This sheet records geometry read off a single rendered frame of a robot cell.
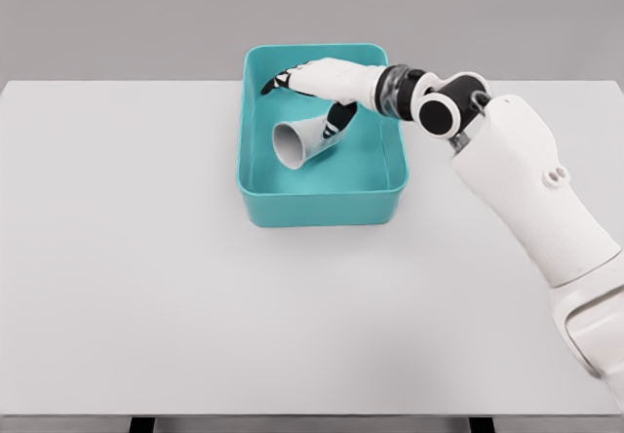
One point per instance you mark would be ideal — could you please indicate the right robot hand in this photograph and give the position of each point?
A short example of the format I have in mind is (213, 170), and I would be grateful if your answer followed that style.
(322, 78)

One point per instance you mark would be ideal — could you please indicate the teal plastic basket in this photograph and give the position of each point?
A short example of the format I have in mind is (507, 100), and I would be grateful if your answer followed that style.
(322, 189)

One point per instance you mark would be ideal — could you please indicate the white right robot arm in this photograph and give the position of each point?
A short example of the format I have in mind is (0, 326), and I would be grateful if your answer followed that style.
(517, 160)

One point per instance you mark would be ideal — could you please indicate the white paper cup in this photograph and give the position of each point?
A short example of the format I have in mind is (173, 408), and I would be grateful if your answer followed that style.
(298, 141)

